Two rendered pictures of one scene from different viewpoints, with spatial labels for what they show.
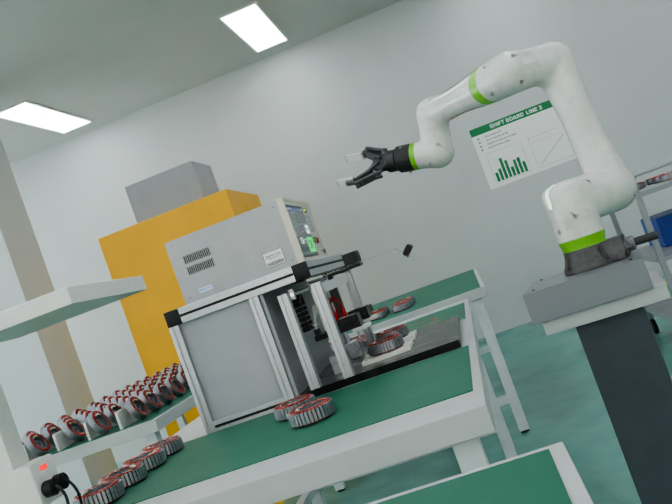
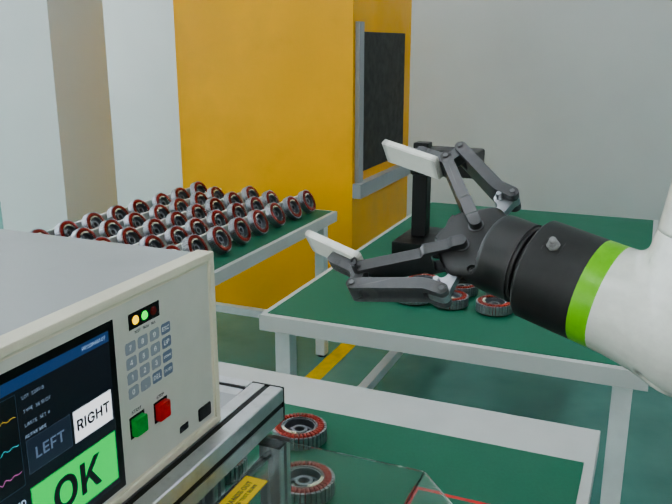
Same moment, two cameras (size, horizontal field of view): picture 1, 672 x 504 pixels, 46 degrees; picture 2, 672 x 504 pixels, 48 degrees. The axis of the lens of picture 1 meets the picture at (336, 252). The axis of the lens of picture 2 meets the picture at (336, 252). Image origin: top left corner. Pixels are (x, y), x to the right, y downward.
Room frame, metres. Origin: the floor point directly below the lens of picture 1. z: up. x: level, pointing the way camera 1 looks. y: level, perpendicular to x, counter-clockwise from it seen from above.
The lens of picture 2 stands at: (2.03, -0.30, 1.54)
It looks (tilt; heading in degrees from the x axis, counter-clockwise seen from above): 15 degrees down; 14
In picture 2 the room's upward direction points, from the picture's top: straight up
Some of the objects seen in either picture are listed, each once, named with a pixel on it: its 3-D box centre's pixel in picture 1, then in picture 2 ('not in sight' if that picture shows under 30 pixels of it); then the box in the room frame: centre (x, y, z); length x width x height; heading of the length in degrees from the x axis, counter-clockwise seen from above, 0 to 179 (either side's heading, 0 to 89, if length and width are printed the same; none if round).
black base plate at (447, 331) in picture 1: (388, 353); not in sight; (2.52, -0.05, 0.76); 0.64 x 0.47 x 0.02; 171
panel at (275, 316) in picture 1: (301, 330); not in sight; (2.56, 0.19, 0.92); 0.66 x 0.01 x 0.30; 171
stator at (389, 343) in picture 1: (385, 344); not in sight; (2.40, -0.04, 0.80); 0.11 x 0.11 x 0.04
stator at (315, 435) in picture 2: not in sight; (299, 431); (3.37, 0.12, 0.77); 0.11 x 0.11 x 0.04
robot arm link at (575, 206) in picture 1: (576, 212); not in sight; (2.20, -0.66, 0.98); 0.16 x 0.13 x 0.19; 114
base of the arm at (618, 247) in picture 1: (608, 250); not in sight; (2.17, -0.70, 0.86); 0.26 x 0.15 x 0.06; 65
